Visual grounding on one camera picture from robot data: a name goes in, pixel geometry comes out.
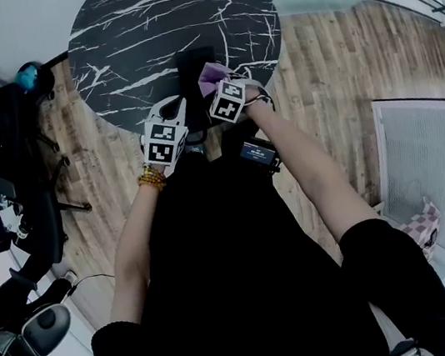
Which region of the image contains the person's right hand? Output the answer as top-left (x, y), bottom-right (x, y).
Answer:
top-left (241, 78), bottom-right (270, 108)

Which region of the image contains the white power plug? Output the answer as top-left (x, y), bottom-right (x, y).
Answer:
top-left (54, 269), bottom-right (78, 287)

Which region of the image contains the small white item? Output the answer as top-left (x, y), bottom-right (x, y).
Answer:
top-left (0, 193), bottom-right (32, 245)

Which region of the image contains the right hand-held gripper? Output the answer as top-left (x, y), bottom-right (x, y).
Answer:
top-left (203, 66), bottom-right (268, 128)

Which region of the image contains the dark wrist band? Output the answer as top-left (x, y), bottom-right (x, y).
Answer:
top-left (242, 83), bottom-right (278, 118)

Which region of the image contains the person's right forearm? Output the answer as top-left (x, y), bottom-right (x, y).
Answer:
top-left (243, 82), bottom-right (386, 258)

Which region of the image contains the orange bead bracelet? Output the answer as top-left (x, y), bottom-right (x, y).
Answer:
top-left (135, 162), bottom-right (169, 196)

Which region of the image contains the person's black shirt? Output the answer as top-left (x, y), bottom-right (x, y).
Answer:
top-left (43, 91), bottom-right (445, 356)

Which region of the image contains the glass partition with blinds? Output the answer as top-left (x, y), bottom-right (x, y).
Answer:
top-left (364, 88), bottom-right (445, 356)

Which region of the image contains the teal rounded object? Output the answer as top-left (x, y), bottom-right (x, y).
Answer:
top-left (14, 62), bottom-right (43, 94)

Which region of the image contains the black waist device with screen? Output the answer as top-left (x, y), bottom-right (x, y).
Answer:
top-left (236, 133), bottom-right (284, 179)

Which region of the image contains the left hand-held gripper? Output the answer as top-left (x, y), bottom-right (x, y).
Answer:
top-left (134, 94), bottom-right (198, 173)

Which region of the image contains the purple cloth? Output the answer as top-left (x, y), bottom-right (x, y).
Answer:
top-left (193, 58), bottom-right (237, 100)

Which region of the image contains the black floor cable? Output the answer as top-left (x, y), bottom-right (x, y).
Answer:
top-left (65, 270), bottom-right (117, 293)

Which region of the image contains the person's left forearm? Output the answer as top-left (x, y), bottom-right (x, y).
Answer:
top-left (87, 169), bottom-right (189, 327)

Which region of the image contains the pink checkered bag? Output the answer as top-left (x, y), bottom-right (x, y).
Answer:
top-left (396, 199), bottom-right (445, 267)

